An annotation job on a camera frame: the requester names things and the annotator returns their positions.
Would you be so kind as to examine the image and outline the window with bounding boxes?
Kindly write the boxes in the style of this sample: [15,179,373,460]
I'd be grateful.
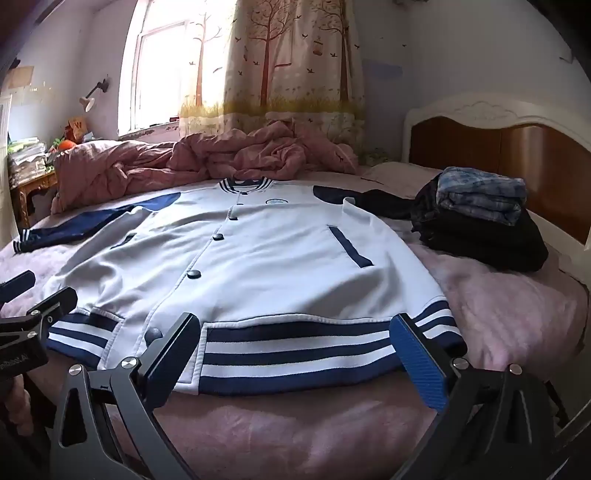
[117,0,232,137]

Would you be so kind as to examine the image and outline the carved wooden side table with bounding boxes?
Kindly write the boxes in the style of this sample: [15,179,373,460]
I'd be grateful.
[9,171,58,229]

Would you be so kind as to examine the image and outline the folded blue plaid shirt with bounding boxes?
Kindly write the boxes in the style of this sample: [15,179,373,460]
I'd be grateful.
[436,166,528,227]

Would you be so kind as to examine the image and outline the cardboard sheet on wall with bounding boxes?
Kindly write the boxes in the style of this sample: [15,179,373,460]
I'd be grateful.
[4,66,35,90]

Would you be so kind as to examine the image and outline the stack of papers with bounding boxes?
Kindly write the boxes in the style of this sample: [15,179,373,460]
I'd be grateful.
[7,136,49,185]

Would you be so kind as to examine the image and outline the wooden headboard with white frame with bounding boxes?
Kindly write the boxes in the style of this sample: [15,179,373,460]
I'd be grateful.
[401,92,591,287]

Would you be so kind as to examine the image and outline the tree print curtain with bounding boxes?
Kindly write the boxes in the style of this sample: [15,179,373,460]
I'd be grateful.
[178,0,368,139]

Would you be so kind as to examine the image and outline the pink pillow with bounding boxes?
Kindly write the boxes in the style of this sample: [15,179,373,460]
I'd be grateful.
[360,161,444,199]

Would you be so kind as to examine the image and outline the bed with pink sheet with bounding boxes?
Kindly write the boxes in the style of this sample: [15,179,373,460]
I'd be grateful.
[0,161,591,480]

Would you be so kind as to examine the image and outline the crumpled pink quilt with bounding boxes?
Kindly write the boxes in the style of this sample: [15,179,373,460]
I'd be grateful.
[50,117,365,214]

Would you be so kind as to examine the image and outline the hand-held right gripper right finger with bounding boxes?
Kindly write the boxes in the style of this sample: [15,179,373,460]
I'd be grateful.
[389,313,573,480]

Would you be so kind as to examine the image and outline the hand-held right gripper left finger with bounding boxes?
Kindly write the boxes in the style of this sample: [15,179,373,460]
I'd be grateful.
[48,313,201,480]

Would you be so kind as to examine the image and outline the white and navy baseball jacket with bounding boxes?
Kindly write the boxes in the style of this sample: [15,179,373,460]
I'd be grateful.
[13,176,465,397]

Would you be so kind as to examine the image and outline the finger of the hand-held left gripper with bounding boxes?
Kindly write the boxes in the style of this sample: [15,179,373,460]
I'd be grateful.
[0,270,37,304]
[0,287,78,340]

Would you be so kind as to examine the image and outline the folded black clothes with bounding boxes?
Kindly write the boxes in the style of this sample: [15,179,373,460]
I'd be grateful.
[410,178,549,273]

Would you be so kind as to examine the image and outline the wall lamp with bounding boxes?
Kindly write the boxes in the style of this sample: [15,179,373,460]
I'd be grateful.
[78,78,110,112]

